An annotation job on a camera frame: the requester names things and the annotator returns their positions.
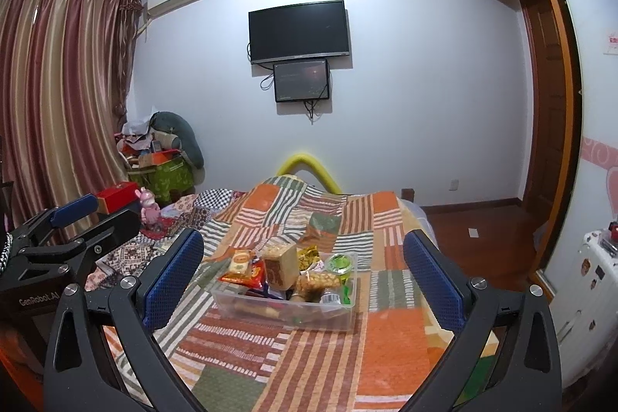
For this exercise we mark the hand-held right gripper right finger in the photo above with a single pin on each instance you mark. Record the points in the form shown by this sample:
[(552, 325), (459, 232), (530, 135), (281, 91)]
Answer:
[(434, 281)]

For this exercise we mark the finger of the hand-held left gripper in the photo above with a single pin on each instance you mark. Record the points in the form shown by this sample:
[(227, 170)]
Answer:
[(75, 209), (116, 226)]

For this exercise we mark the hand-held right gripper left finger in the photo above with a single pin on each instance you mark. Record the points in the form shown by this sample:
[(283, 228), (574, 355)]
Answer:
[(176, 277)]

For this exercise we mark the red snack packet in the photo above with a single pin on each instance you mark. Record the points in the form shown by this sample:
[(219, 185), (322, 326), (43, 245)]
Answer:
[(246, 281)]

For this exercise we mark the green jelly cup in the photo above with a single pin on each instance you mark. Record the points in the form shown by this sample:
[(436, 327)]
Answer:
[(340, 262)]

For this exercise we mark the square beige cracker pack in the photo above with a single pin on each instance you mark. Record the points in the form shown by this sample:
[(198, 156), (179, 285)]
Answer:
[(282, 269)]

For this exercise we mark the clear plastic container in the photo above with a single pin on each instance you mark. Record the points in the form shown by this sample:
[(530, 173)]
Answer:
[(333, 320)]

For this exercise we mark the clear puffed snack pack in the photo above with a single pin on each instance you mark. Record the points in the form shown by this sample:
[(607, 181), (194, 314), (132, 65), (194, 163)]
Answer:
[(316, 284)]

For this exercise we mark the yellow chips bag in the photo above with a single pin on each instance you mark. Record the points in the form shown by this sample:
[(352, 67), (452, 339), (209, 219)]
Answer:
[(309, 257)]

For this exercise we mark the red box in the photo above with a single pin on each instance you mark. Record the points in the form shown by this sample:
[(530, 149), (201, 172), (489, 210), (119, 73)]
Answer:
[(116, 195)]

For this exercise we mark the pink plush toy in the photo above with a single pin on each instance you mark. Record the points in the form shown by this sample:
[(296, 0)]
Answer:
[(147, 207)]

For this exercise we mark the white paper scrap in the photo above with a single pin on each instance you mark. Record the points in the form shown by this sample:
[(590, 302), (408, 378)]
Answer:
[(473, 232)]

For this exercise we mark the orange patchwork blanket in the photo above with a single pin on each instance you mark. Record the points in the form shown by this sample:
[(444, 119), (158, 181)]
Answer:
[(386, 344)]

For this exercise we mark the checkered patchwork quilt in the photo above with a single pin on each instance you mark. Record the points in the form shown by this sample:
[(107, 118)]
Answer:
[(212, 199)]

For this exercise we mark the striped brown curtain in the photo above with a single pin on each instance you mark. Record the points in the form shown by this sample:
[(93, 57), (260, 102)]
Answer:
[(58, 103)]

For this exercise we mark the dark grey cushion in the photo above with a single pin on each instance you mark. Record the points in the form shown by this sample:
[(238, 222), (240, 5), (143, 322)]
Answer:
[(186, 134)]

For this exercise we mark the white appliance with stickers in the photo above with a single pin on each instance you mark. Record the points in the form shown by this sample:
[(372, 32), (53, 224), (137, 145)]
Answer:
[(589, 306)]

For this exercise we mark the yellow foam tube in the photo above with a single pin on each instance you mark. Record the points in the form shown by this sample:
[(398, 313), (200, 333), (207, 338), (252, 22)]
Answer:
[(309, 163)]

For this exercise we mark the wooden door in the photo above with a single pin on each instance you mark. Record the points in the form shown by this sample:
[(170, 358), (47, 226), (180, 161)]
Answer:
[(538, 103)]

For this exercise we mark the small black monitor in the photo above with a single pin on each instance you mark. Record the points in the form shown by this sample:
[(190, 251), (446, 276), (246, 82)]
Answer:
[(302, 81)]

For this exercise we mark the white sliding door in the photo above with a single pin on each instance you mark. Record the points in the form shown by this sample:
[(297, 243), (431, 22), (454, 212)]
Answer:
[(579, 79)]

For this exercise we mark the black wall television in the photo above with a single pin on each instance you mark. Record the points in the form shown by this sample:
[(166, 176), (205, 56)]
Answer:
[(299, 30)]

